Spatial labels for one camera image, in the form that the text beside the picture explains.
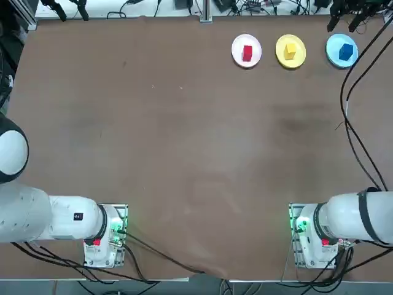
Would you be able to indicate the aluminium frame rail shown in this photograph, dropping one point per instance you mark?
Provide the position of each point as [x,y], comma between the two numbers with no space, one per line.
[26,15]

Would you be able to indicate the aluminium profile post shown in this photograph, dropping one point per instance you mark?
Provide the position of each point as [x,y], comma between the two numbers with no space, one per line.
[206,10]

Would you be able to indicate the black power adapter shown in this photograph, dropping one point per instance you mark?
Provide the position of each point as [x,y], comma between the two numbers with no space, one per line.
[183,3]
[322,3]
[225,5]

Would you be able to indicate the yellow cube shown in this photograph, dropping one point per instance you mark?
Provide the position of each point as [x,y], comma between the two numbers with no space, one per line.
[290,52]

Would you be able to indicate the yellow plate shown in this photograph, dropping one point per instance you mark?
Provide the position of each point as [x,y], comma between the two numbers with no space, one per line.
[301,52]

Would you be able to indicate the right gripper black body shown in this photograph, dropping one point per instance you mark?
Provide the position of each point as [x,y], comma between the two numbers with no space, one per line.
[353,4]

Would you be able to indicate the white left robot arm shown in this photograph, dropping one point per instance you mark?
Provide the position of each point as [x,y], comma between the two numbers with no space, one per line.
[61,221]

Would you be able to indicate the light blue plate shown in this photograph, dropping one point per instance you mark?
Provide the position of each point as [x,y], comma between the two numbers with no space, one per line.
[332,50]

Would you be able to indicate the blue cube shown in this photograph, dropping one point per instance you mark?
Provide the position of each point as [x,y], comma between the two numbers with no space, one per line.
[345,52]

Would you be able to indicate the red cube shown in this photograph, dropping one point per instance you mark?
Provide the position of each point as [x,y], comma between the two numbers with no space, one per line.
[247,53]

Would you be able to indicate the white plate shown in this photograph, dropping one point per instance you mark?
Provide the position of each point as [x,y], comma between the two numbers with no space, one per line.
[238,50]

